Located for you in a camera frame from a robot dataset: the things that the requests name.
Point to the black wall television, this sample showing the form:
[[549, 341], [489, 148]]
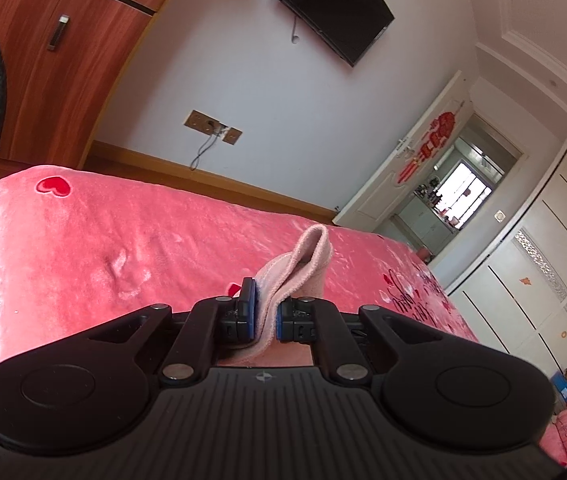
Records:
[[333, 0]]

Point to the white wall switch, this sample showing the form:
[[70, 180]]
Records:
[[500, 215]]

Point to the wooden cabinet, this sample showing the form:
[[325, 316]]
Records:
[[63, 85]]

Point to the brown wall socket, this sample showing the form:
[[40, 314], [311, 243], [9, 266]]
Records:
[[233, 136], [201, 121]]

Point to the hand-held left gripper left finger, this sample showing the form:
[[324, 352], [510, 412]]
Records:
[[248, 305]]

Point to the pink quilted garment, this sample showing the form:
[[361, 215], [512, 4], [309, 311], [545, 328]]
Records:
[[303, 260]]

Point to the bright window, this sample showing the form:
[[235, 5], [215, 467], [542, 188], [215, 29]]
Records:
[[463, 190]]

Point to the white door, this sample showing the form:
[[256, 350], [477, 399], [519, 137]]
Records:
[[378, 195]]

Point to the white wardrobe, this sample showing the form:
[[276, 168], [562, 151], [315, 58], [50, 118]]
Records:
[[538, 260]]

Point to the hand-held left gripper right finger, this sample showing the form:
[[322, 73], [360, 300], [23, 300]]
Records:
[[280, 317]]

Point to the red door decoration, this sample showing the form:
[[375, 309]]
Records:
[[441, 127]]

